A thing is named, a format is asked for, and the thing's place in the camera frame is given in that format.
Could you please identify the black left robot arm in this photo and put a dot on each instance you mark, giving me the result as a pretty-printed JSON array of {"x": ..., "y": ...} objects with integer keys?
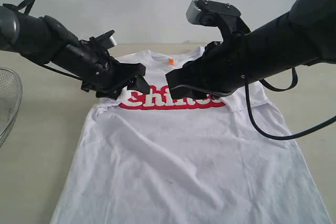
[{"x": 44, "y": 40}]

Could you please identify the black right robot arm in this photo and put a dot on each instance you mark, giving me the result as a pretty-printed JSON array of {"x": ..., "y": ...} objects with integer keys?
[{"x": 305, "y": 35}]

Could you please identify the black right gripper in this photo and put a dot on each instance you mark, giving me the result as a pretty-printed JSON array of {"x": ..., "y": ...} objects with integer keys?
[{"x": 217, "y": 72}]

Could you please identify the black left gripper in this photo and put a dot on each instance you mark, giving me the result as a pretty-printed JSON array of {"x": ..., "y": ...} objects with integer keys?
[{"x": 109, "y": 82}]

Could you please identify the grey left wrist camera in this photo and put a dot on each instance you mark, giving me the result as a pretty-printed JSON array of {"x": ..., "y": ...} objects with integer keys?
[{"x": 105, "y": 40}]

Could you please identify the metal wire mesh basket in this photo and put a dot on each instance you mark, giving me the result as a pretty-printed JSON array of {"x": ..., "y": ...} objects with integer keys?
[{"x": 11, "y": 97}]

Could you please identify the white t-shirt red print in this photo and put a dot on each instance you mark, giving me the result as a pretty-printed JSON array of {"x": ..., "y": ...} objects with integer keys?
[{"x": 152, "y": 159}]

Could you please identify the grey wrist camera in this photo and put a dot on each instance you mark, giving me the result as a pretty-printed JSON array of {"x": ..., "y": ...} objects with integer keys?
[
  {"x": 206, "y": 12},
  {"x": 105, "y": 40}
]

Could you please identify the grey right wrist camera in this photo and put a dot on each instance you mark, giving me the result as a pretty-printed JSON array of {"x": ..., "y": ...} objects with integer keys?
[{"x": 206, "y": 12}]

